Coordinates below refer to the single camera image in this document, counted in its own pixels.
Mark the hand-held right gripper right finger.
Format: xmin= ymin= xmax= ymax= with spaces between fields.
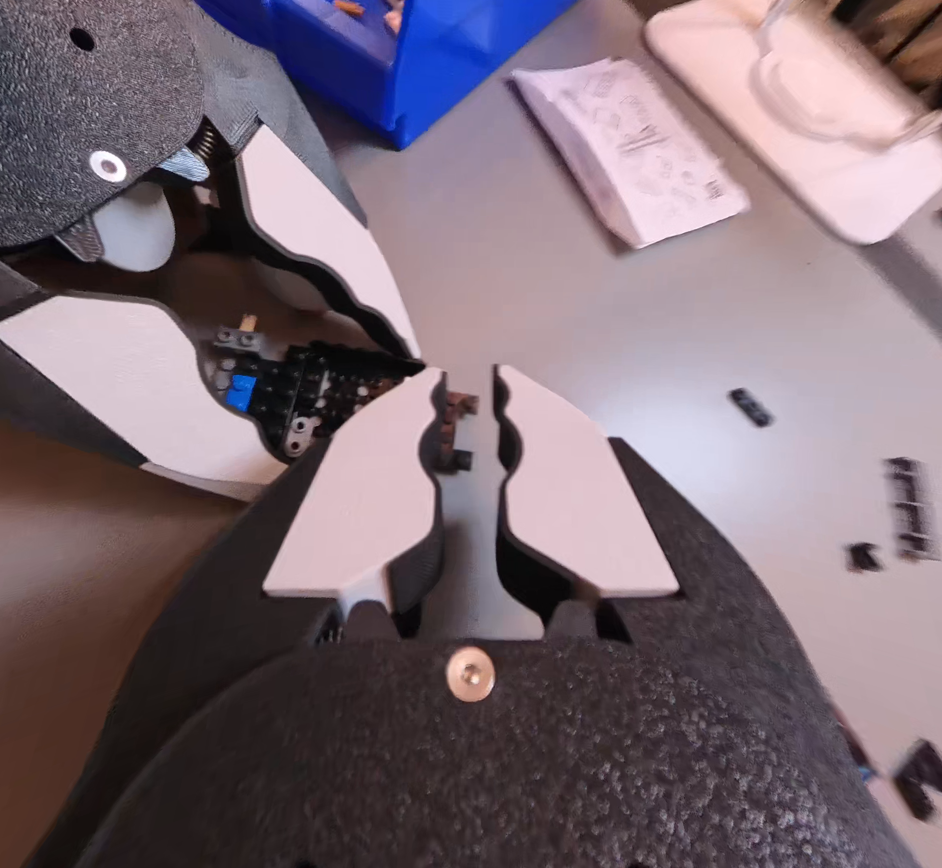
xmin=494 ymin=364 xmax=681 ymax=604

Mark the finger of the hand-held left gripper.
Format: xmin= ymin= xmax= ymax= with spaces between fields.
xmin=0 ymin=291 xmax=317 ymax=504
xmin=233 ymin=122 xmax=428 ymax=364

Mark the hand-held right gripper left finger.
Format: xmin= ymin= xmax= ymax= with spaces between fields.
xmin=262 ymin=368 xmax=447 ymax=619

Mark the black lego car chassis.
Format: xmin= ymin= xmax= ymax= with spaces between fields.
xmin=204 ymin=314 xmax=428 ymax=460

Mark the blue plastic bin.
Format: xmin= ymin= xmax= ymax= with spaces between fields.
xmin=111 ymin=0 xmax=634 ymax=151

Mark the black lego grille piece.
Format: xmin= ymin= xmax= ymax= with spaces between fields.
xmin=884 ymin=456 xmax=940 ymax=563

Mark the blue and black lego assembly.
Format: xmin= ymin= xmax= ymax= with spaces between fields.
xmin=837 ymin=721 xmax=942 ymax=825

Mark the white printed paper bag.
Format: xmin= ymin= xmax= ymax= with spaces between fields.
xmin=508 ymin=56 xmax=752 ymax=251

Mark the white book stand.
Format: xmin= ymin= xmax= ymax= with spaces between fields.
xmin=644 ymin=0 xmax=942 ymax=246

